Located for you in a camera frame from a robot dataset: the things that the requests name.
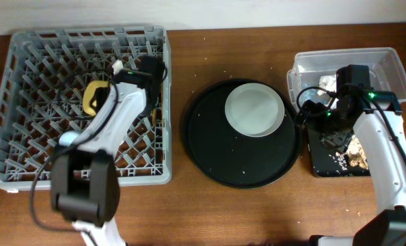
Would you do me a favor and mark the white tissue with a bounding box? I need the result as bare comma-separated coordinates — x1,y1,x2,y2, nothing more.
317,74,337,105

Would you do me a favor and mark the grey round plate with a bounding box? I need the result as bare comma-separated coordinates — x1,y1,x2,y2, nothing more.
224,83,285,137

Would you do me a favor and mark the wooden chopstick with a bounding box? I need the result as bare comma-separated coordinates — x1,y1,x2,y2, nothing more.
157,83,164,121
152,109,157,127

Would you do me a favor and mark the yellow bowl with food scraps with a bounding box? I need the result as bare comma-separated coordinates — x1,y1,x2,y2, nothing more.
83,81,110,116

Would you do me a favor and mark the blue plastic cup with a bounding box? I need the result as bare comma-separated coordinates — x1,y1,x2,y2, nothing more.
58,131,80,147

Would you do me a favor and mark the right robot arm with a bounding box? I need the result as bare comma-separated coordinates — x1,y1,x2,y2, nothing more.
296,64,406,245

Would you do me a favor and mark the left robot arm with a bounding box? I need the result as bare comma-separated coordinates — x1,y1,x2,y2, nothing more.
51,55,167,245

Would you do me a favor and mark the grey plastic dishwasher rack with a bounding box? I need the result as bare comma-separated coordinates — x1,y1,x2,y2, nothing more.
0,26,171,193

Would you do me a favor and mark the clear plastic bin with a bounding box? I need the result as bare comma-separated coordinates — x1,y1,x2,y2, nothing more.
286,47,406,107

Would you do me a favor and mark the black rectangular tray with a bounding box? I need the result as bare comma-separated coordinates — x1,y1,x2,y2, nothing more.
307,126,370,178

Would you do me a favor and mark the pile of food scraps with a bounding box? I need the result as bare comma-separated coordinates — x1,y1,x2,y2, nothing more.
336,135,368,170

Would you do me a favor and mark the round black tray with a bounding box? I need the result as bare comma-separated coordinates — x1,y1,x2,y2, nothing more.
182,79,303,189

